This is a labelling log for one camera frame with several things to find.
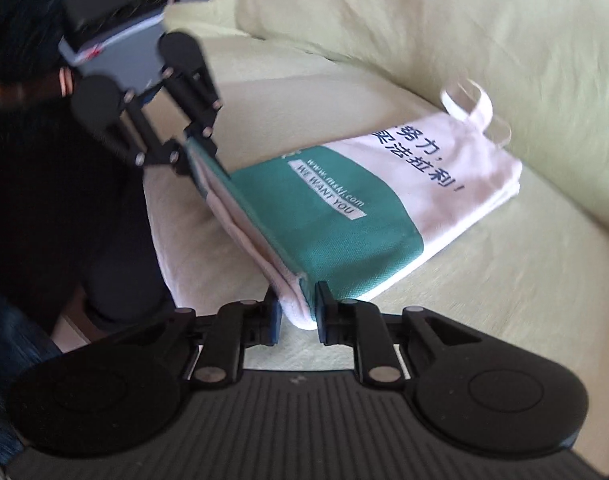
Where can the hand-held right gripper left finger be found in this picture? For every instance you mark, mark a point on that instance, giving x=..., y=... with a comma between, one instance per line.
x=274, y=317

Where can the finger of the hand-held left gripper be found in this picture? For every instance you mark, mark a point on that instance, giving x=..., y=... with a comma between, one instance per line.
x=152, y=152
x=197, y=100

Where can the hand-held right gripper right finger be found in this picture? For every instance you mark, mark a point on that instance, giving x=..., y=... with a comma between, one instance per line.
x=324, y=315

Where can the white and green shopping bag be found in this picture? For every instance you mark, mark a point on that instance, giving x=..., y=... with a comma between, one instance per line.
x=334, y=220

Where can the person's left forearm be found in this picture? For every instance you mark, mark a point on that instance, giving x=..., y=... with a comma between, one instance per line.
x=19, y=91

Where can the person's dark pants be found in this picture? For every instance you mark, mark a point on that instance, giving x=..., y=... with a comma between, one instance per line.
x=59, y=210

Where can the blue cloth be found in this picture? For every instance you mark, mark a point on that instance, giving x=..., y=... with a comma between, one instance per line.
x=4, y=340

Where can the light green sofa cover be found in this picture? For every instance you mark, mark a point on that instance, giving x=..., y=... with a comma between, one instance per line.
x=434, y=35

